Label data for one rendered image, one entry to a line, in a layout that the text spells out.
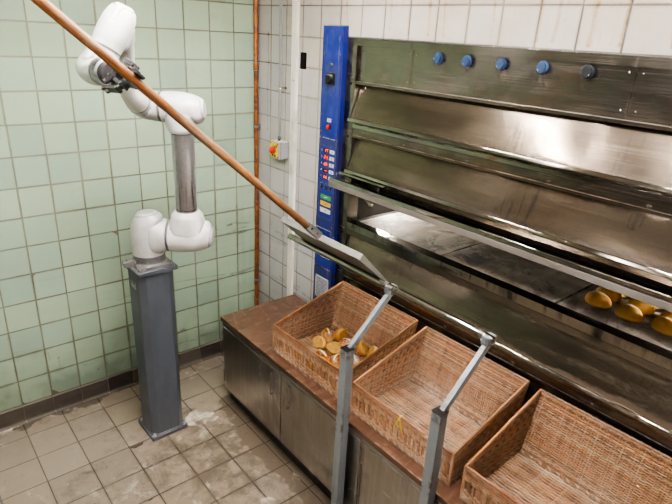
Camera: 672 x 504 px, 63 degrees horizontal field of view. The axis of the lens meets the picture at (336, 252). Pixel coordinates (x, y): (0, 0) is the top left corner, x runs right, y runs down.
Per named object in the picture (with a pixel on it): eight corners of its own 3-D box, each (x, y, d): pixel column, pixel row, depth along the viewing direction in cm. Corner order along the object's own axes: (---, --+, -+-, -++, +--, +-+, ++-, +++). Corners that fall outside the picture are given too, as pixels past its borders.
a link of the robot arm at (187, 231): (173, 243, 278) (217, 245, 280) (166, 256, 264) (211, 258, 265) (162, 88, 247) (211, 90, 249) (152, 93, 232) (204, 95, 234)
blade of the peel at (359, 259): (359, 260, 216) (363, 254, 216) (279, 220, 254) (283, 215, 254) (400, 295, 241) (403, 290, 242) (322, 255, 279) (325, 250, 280)
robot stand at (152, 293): (138, 422, 311) (121, 260, 273) (172, 408, 323) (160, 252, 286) (153, 442, 296) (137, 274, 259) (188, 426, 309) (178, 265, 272)
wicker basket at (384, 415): (420, 372, 269) (426, 323, 259) (521, 435, 230) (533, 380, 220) (347, 411, 239) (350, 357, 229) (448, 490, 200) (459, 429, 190)
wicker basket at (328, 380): (340, 322, 312) (343, 279, 301) (415, 368, 273) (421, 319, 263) (270, 350, 281) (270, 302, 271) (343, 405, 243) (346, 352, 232)
